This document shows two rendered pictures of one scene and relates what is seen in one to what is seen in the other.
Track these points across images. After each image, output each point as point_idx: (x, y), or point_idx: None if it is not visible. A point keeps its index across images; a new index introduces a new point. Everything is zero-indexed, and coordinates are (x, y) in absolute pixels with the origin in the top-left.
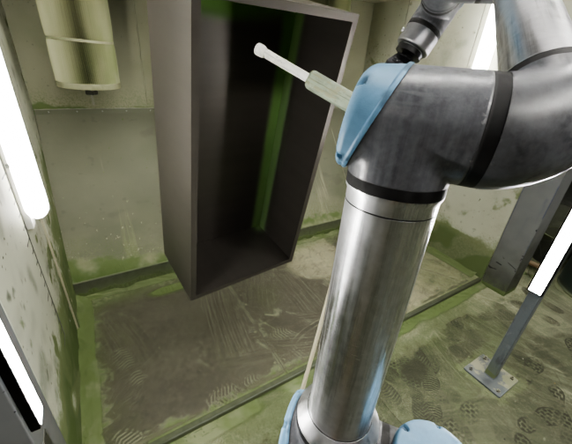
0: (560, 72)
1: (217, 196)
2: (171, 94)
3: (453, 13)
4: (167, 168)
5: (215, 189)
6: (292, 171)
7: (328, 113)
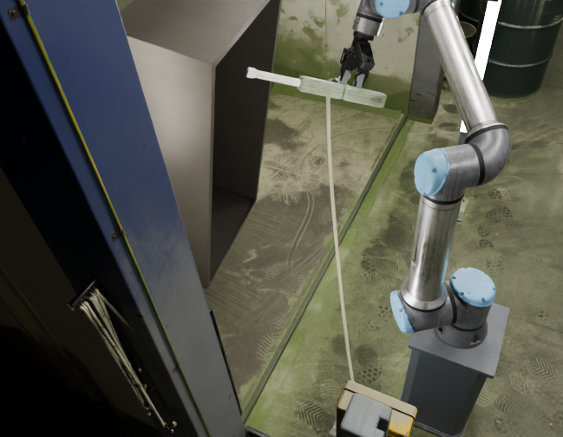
0: (494, 146)
1: None
2: (166, 131)
3: None
4: None
5: None
6: (233, 117)
7: (272, 62)
